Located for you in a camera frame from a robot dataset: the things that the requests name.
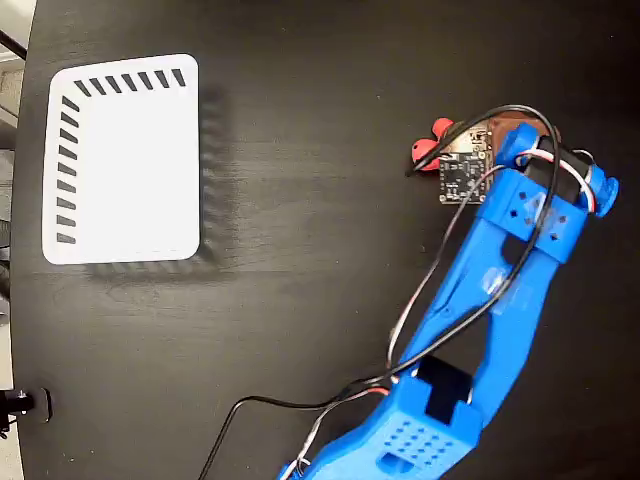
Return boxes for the white red servo wires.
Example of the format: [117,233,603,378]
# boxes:
[293,144,597,476]

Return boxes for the white slotted tray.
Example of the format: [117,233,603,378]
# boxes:
[41,53,202,266]

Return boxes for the black camera cable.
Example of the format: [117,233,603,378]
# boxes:
[197,104,562,480]

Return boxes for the black slanted bar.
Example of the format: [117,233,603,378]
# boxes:
[0,28,29,60]

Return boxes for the camera circuit board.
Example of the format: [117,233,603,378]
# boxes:
[438,148,495,207]

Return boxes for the black table clamp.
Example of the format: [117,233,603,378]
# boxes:
[0,387,53,437]

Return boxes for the red turtle toy silver shell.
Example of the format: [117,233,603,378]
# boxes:
[409,117,495,174]

